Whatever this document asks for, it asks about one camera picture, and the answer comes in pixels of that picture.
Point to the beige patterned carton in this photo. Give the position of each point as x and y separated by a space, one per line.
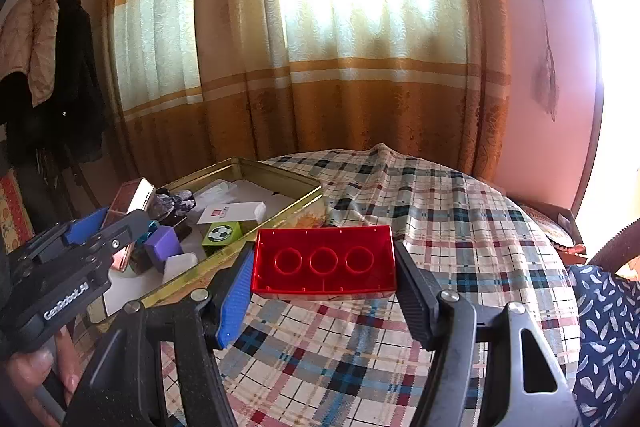
235 212

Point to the green block with ball print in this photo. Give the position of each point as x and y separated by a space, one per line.
222 234

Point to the blue feather-print cushion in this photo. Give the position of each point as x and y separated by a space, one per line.
610 332

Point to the white square box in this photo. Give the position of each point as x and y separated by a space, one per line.
180 264

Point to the brown wooden chair back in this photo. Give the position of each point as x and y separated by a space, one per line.
620 242

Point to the hanging tassel ornament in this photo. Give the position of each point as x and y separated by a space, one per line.
546 82

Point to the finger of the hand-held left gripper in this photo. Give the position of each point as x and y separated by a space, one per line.
85 222
122 232

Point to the wooden door frame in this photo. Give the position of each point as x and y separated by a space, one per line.
597 82

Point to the grey speckled pouch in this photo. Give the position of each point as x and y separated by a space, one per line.
170 204

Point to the clear plastic case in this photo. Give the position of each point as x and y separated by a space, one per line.
217 193

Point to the teal building brick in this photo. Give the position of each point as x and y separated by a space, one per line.
151 229

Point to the orange patterned cloth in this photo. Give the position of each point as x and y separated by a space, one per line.
15 212

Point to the person's left hand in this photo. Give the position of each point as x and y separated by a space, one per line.
30 364

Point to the black coat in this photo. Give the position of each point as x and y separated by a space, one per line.
75 82

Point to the red building brick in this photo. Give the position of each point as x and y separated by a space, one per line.
280 237

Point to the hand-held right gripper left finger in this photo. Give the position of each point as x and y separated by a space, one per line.
232 302

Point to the gold tin box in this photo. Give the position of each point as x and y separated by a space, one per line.
300 214

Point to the purple block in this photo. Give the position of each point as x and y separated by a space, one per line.
162 247

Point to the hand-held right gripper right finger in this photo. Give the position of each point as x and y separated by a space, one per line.
417 307

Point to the brown wooden box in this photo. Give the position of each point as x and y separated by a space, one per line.
127 197

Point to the cream and orange curtain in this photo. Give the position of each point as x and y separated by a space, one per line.
375 82

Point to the beige quilted jacket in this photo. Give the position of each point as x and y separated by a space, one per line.
35 37

